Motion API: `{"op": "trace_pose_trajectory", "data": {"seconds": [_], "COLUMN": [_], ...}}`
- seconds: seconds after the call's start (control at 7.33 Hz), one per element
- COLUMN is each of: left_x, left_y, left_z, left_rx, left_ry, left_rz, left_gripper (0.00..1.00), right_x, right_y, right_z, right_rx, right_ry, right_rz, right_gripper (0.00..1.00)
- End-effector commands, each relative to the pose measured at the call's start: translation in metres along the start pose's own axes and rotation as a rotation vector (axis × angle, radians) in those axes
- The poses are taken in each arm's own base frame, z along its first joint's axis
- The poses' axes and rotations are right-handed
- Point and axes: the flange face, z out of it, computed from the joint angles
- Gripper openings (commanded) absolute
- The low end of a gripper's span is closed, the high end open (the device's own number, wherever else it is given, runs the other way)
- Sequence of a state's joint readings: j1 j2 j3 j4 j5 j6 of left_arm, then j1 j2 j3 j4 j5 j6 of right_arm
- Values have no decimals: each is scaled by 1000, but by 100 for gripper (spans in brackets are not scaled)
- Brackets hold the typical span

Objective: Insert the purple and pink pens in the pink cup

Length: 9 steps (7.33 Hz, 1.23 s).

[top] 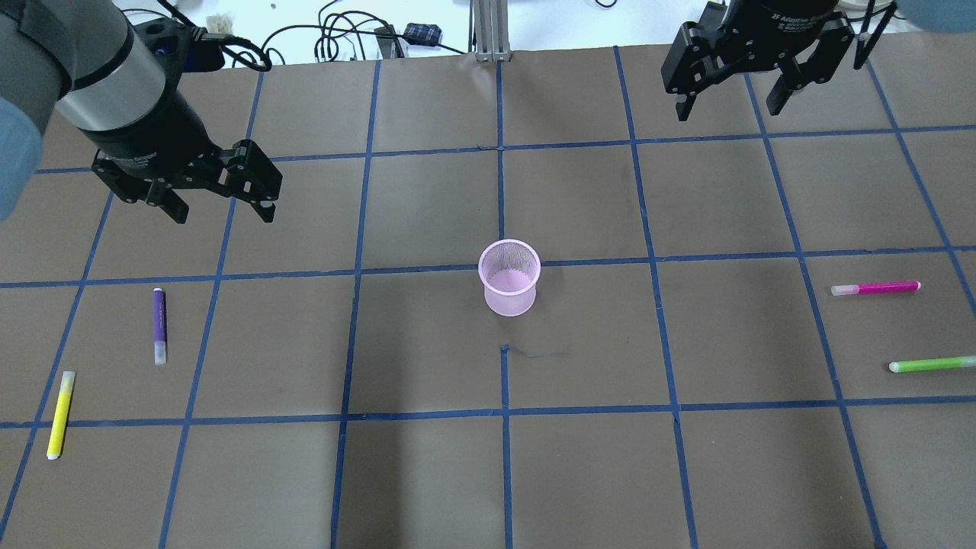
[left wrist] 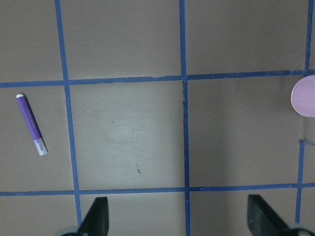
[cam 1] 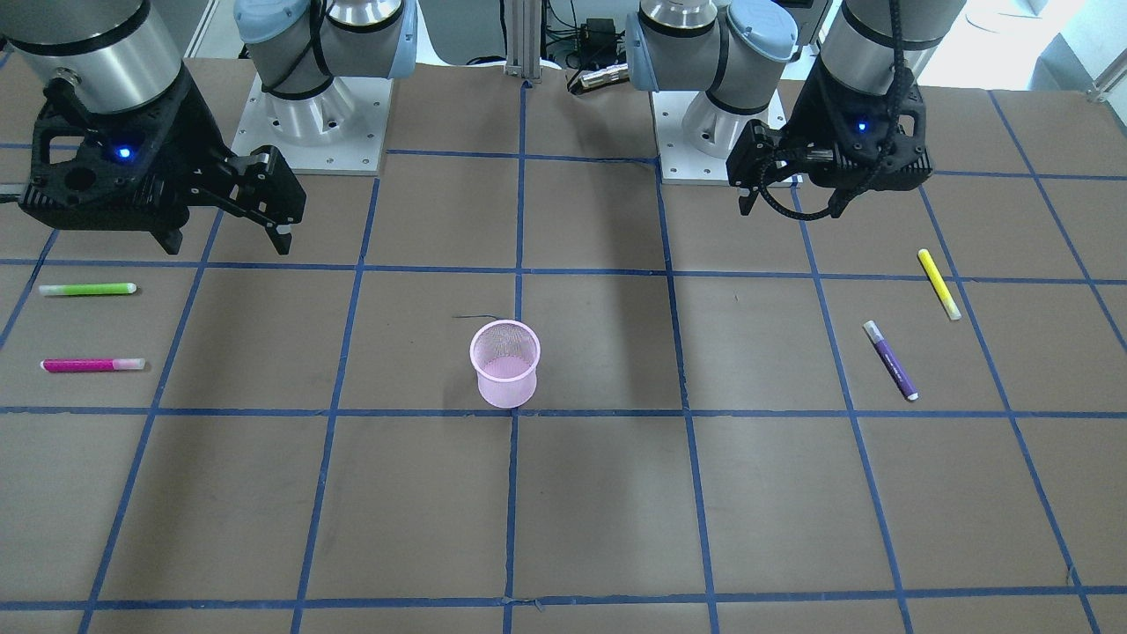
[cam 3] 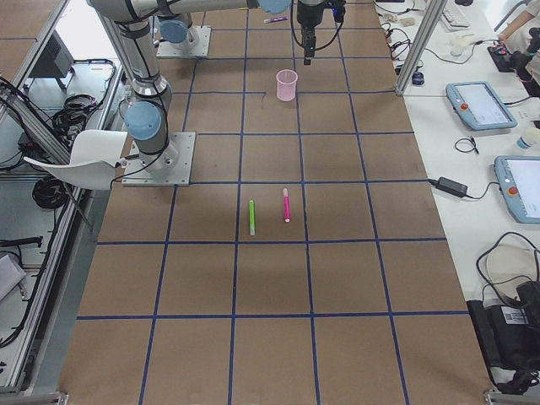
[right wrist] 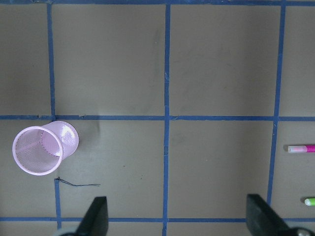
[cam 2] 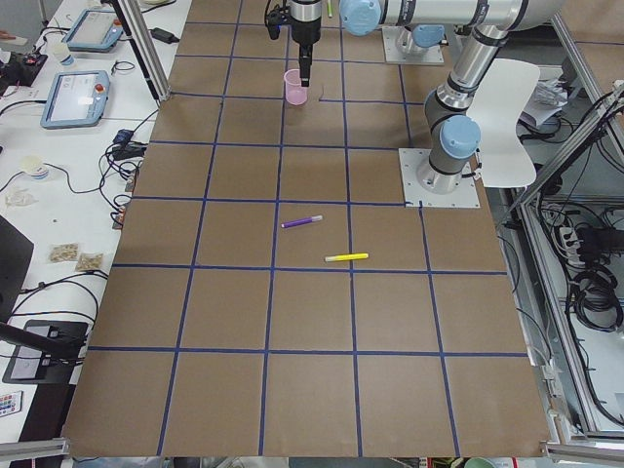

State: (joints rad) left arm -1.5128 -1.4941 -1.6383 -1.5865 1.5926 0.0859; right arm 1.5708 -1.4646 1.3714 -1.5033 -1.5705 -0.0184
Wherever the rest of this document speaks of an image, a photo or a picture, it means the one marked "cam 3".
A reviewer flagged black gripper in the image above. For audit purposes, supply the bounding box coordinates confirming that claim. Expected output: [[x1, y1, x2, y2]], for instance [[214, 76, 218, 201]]
[[296, 0, 334, 65]]

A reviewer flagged purple pen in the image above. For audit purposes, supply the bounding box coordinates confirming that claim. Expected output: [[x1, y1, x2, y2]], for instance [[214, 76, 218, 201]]
[[263, 16, 288, 24]]

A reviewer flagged pink pen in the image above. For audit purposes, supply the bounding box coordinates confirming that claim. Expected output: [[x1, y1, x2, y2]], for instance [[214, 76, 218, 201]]
[[283, 188, 291, 223]]

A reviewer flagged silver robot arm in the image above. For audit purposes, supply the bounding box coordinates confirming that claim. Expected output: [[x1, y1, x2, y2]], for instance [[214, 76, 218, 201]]
[[89, 1, 290, 176], [154, 1, 346, 66]]

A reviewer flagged pink mesh cup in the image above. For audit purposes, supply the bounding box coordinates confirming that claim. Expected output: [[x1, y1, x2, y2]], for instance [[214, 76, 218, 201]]
[[276, 69, 298, 102]]

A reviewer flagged green pen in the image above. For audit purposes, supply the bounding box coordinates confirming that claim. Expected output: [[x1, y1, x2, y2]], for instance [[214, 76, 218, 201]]
[[248, 199, 256, 236]]

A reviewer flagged blue teach pendant far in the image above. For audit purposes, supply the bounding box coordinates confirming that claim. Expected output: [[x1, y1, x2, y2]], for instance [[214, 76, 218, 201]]
[[445, 81, 517, 131]]

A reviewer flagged blue teach pendant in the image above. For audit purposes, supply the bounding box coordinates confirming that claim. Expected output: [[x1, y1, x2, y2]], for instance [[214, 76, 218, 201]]
[[494, 155, 539, 224], [445, 81, 517, 131]]

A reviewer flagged black power adapter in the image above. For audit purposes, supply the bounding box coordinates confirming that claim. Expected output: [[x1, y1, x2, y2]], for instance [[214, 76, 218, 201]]
[[428, 176, 467, 198]]

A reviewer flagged white plastic chair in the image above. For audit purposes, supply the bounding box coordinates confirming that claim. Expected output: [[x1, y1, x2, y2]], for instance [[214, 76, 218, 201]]
[[24, 129, 127, 190]]

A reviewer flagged blue teach pendant near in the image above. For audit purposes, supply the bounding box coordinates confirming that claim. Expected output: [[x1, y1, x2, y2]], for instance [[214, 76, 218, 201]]
[[494, 155, 539, 224]]

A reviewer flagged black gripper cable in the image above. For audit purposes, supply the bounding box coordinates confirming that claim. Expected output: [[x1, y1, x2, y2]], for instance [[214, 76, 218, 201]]
[[290, 12, 347, 50]]

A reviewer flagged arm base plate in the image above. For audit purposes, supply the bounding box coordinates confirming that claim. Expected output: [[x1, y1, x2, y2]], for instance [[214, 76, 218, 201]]
[[157, 20, 211, 59], [121, 132, 196, 186]]

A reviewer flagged aluminium frame post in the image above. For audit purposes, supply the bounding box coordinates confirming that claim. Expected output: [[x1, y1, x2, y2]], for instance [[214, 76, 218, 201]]
[[395, 0, 446, 96]]

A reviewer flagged black camera equipment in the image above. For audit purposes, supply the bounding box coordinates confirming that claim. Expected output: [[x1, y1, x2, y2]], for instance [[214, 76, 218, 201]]
[[467, 281, 539, 395]]

